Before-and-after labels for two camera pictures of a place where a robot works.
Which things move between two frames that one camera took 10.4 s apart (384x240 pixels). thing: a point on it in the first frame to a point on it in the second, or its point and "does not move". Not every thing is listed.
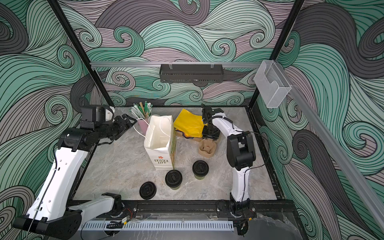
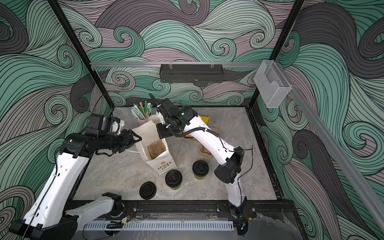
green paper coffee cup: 199,178 does not move
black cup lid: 200,168 does not move
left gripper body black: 118,127 to 123,140
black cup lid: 173,178 does not move
